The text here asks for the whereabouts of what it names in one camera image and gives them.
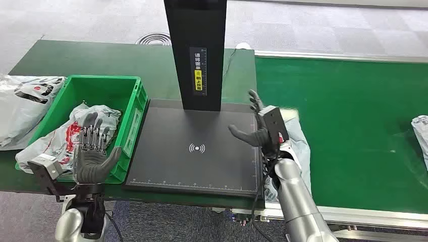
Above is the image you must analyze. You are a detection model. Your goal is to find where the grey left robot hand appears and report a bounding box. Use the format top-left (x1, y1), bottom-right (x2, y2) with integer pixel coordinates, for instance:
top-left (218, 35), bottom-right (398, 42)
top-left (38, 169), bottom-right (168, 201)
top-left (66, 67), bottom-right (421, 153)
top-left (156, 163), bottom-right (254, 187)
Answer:
top-left (73, 111), bottom-right (123, 185)

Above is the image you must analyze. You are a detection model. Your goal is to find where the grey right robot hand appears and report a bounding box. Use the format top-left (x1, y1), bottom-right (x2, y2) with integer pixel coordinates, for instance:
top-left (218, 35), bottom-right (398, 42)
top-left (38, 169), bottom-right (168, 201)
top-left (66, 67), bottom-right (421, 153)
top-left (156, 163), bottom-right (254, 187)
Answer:
top-left (228, 89), bottom-right (273, 155)

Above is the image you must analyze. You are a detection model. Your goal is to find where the grey mailer bag red print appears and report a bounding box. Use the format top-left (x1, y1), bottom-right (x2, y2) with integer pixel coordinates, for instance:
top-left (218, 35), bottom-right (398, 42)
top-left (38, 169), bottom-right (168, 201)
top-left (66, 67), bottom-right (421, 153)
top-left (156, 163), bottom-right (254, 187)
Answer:
top-left (264, 116), bottom-right (312, 203)

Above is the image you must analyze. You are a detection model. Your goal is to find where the green conveyor belt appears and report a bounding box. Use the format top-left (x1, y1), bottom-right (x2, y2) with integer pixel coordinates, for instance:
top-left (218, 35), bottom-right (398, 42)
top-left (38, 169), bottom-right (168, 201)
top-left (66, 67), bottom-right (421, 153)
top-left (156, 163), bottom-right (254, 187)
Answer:
top-left (254, 56), bottom-right (428, 214)

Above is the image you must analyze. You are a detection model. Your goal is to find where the crumpled grey mailer bag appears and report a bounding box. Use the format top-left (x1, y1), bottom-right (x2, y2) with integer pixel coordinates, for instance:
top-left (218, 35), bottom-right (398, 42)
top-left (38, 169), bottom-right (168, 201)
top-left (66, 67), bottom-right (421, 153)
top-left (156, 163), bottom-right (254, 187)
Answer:
top-left (16, 103), bottom-right (122, 174)

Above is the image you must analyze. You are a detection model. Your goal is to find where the green plastic crate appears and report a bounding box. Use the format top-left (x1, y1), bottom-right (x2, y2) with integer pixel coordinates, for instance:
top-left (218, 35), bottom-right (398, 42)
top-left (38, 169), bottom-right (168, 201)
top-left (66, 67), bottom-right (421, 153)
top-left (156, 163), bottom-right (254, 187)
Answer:
top-left (15, 75), bottom-right (149, 185)

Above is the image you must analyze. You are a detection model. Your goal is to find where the grey mailer bag black print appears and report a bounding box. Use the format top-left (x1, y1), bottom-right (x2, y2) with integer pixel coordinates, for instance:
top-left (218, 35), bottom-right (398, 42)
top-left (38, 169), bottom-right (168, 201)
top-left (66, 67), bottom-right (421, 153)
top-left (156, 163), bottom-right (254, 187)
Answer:
top-left (0, 74), bottom-right (67, 152)

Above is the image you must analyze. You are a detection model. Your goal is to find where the black yellow column label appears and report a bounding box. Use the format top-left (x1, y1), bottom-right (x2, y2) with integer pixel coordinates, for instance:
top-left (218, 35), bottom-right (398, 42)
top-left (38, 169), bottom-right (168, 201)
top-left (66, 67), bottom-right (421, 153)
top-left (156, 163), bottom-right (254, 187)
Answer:
top-left (189, 47), bottom-right (207, 96)

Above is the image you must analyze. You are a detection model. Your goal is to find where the dark green table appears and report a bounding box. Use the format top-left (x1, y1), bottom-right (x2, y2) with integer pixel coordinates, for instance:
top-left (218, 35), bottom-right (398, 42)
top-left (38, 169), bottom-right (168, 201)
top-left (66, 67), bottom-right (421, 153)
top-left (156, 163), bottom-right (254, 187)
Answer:
top-left (0, 39), bottom-right (266, 210)

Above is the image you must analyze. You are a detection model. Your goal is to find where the black scanner column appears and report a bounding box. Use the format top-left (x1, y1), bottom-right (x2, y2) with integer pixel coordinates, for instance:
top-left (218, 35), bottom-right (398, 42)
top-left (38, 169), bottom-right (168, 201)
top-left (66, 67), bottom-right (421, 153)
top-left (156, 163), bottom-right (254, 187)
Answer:
top-left (163, 0), bottom-right (228, 112)

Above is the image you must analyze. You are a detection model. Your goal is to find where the round floor vent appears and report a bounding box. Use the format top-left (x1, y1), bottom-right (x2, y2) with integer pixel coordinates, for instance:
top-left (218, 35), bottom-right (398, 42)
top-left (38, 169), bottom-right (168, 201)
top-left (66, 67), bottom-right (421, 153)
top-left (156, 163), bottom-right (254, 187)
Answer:
top-left (135, 32), bottom-right (172, 46)

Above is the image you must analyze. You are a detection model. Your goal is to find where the large flat grey mailer bag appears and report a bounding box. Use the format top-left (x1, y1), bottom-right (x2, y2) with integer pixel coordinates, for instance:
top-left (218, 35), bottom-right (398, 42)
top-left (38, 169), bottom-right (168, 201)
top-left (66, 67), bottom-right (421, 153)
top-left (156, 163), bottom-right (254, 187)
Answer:
top-left (411, 115), bottom-right (428, 163)

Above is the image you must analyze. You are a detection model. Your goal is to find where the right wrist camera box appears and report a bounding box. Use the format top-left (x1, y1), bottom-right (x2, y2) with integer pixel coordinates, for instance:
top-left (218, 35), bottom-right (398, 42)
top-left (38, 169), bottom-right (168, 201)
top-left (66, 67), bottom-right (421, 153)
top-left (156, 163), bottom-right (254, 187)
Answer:
top-left (258, 105), bottom-right (290, 151)

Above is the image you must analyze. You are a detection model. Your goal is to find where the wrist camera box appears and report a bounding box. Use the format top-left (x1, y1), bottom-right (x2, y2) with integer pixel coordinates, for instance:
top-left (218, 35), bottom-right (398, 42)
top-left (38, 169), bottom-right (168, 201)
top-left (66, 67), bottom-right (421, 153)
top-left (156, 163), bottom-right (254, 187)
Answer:
top-left (258, 105), bottom-right (290, 151)
top-left (27, 153), bottom-right (78, 203)

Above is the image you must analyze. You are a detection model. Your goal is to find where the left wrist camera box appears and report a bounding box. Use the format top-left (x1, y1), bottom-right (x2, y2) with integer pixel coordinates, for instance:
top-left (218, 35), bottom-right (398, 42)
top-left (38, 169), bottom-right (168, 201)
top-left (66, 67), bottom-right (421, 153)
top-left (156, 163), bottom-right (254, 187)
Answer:
top-left (27, 153), bottom-right (78, 203)

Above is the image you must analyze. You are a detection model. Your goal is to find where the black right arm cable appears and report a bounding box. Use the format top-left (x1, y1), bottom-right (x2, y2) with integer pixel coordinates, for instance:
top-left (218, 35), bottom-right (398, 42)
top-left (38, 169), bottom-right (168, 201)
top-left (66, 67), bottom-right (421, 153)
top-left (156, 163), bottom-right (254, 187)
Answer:
top-left (250, 152), bottom-right (279, 242)

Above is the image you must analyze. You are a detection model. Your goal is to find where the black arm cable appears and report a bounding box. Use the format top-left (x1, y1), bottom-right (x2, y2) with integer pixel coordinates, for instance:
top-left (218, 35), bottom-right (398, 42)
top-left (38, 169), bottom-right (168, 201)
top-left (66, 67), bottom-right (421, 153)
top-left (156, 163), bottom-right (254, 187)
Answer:
top-left (250, 152), bottom-right (279, 242)
top-left (105, 212), bottom-right (124, 242)

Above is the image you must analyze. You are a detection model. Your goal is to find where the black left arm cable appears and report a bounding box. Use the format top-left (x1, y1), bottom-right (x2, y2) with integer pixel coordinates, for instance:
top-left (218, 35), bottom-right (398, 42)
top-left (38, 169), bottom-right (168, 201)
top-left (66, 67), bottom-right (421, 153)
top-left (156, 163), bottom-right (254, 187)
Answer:
top-left (105, 212), bottom-right (124, 242)

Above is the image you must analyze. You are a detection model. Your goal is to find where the black scanner base plate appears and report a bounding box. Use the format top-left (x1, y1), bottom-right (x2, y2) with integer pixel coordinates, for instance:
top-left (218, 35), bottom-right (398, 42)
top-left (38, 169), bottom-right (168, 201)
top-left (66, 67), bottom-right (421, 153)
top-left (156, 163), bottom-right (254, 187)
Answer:
top-left (122, 98), bottom-right (265, 201)

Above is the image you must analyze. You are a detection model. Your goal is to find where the thin black table cable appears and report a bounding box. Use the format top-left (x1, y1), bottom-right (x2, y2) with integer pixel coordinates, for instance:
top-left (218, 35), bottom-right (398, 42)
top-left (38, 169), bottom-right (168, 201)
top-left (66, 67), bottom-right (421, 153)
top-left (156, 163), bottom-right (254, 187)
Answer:
top-left (222, 48), bottom-right (237, 81)

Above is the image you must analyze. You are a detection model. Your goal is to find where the aluminium conveyor rail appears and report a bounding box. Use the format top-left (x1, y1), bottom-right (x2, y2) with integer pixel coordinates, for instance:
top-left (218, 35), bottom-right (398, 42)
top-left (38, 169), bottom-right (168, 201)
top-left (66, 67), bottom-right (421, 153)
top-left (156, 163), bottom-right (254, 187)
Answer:
top-left (254, 50), bottom-right (428, 64)
top-left (212, 202), bottom-right (428, 242)

